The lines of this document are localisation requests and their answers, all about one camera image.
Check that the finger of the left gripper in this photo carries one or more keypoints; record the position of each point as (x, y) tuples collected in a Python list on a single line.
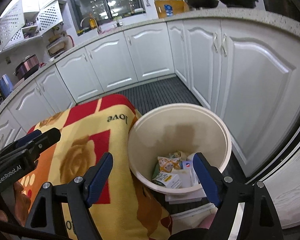
[(40, 142), (18, 144)]

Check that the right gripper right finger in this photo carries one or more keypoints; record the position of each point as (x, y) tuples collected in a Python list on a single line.
[(259, 220)]

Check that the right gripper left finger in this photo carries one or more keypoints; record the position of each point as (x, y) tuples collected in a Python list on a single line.
[(46, 218)]

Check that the white medicine box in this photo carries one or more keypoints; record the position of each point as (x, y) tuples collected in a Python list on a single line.
[(188, 165)]

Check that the cream plastic trash bin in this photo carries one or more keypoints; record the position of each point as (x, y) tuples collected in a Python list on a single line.
[(178, 126)]

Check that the chrome kitchen faucet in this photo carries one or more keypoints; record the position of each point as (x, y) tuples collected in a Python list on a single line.
[(87, 18)]

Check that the white kitchen cabinets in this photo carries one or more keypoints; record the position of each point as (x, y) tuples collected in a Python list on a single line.
[(242, 64)]

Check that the left hand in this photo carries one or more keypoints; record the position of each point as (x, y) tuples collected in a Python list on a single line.
[(13, 201)]

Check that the blue kettle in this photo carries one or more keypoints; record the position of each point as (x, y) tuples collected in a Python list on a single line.
[(6, 85)]

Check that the pink rice cooker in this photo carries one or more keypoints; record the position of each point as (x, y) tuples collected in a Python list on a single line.
[(27, 67)]

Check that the stacked bowls with lid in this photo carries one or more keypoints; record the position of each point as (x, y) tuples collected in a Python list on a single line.
[(59, 44)]

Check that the crumpled white wrapper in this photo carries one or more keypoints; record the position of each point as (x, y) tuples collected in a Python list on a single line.
[(178, 154)]

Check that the orange patterned snack packet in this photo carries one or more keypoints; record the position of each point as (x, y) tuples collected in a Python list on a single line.
[(168, 164)]

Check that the white perforated dish rack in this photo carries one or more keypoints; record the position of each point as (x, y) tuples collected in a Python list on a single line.
[(16, 23)]

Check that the dark floor mat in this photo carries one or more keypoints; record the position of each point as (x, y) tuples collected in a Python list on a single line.
[(148, 95)]

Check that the yellow bottle by window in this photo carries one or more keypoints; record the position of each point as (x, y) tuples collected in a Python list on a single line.
[(93, 23)]

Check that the wooden cutting board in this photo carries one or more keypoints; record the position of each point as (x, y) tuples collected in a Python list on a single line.
[(167, 8)]

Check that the black frying pan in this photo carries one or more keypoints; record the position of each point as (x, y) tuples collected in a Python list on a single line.
[(197, 4)]

